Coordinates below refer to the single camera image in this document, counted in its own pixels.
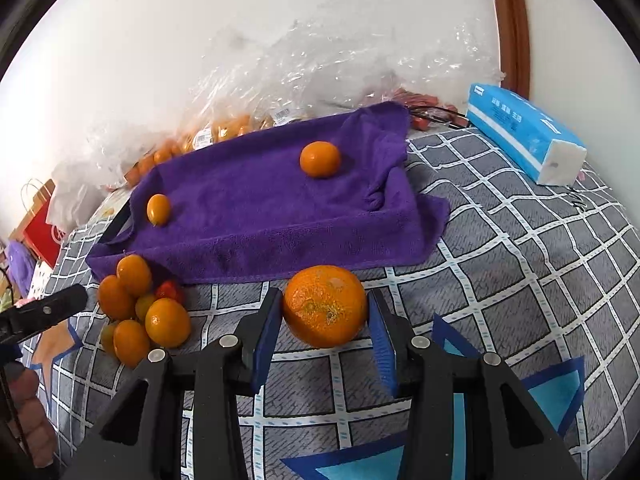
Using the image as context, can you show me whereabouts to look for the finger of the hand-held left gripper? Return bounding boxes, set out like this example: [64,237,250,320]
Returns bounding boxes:
[0,285,89,346]

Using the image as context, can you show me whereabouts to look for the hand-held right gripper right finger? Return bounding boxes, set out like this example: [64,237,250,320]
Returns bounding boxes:
[369,288,586,480]

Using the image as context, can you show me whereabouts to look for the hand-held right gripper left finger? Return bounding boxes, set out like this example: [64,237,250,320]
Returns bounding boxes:
[62,287,286,480]

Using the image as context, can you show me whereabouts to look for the orange mandarin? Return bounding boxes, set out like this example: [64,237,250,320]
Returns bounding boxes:
[116,254,153,297]
[113,319,152,368]
[144,298,192,349]
[299,141,342,179]
[97,275,137,322]

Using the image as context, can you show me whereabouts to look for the small yellow-green kumquat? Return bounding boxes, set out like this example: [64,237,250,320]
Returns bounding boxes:
[100,323,119,356]
[134,293,158,322]

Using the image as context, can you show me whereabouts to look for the large rough-skinned orange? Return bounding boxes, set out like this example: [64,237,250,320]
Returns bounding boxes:
[282,265,369,349]

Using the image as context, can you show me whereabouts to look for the black tray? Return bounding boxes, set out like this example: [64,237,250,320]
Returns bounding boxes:
[97,205,136,246]

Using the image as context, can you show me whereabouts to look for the red strawberry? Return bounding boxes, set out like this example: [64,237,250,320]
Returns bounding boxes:
[155,281,185,306]

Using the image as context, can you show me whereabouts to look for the small oval orange kumquat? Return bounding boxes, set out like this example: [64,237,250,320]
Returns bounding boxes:
[146,194,172,226]

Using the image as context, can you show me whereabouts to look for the person's left hand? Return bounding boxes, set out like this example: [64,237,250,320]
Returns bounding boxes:
[11,371,57,467]

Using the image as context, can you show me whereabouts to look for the white dotted bag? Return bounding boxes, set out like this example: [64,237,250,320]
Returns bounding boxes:
[27,260,61,301]

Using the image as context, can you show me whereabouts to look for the purple plush toy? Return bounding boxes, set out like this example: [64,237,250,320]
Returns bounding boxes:
[2,240,36,296]

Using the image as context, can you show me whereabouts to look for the red paper bag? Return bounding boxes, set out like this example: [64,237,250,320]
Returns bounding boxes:
[10,178,63,269]

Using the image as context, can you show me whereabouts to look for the white plastic bag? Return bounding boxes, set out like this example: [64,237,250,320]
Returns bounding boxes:
[47,160,113,231]

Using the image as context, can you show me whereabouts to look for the purple towel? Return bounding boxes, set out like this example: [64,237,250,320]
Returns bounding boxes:
[86,101,452,286]

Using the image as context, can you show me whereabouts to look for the grey checked bedsheet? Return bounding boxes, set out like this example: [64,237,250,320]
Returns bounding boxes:
[22,127,640,480]

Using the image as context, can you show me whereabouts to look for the clear bag of oranges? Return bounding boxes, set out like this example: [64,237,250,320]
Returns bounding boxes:
[85,120,196,191]

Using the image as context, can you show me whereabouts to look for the clear labelled bag of mandarins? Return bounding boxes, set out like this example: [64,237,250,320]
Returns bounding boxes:
[185,25,281,153]

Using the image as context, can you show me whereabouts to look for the black eyeglasses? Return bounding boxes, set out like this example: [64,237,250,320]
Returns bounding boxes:
[400,102,468,128]

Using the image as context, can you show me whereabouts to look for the blue tissue pack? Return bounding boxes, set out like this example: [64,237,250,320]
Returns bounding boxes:
[466,82,588,187]

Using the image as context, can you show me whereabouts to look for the clear bag of strawberries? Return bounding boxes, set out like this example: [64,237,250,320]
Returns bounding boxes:
[360,10,503,128]

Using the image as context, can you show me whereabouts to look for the brown wooden door frame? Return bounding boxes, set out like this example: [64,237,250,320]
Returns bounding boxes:
[485,0,532,100]

